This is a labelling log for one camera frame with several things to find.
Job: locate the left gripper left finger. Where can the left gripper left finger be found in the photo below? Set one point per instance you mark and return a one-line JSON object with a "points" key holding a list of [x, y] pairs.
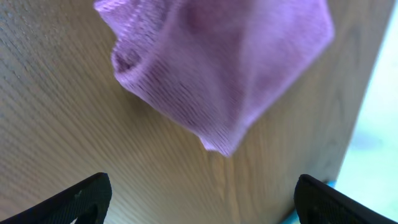
{"points": [[86, 202]]}

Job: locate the purple microfiber cloth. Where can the purple microfiber cloth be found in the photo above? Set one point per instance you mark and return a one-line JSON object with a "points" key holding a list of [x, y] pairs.
{"points": [[214, 66]]}

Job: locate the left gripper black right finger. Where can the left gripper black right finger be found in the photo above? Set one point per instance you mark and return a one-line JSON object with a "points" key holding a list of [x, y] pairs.
{"points": [[344, 210]]}

